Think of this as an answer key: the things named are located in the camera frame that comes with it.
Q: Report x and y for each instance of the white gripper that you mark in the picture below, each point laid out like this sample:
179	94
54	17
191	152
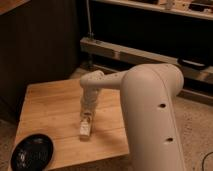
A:
87	113

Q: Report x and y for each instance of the small white bottle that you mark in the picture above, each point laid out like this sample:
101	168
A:
85	128

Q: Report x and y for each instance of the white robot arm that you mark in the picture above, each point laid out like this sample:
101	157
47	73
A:
146	93

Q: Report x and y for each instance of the wooden table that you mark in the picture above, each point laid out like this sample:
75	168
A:
53	109

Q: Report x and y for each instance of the vertical metal pole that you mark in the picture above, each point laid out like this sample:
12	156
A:
90	31

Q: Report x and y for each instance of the grey metal rail beam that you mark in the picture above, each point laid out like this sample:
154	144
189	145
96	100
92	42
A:
135	56

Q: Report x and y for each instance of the black handle on rail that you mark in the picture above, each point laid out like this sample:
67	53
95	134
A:
193	65

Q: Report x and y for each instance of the wooden wall shelf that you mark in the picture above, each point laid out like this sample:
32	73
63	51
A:
156	8

